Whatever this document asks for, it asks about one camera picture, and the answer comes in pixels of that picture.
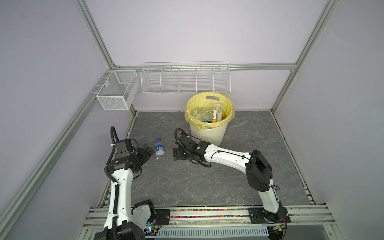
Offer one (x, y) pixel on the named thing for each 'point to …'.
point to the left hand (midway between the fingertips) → (149, 156)
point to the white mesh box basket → (118, 90)
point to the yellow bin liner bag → (207, 100)
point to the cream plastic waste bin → (214, 136)
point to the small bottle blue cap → (159, 149)
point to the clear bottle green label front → (195, 114)
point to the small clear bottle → (219, 113)
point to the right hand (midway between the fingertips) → (178, 154)
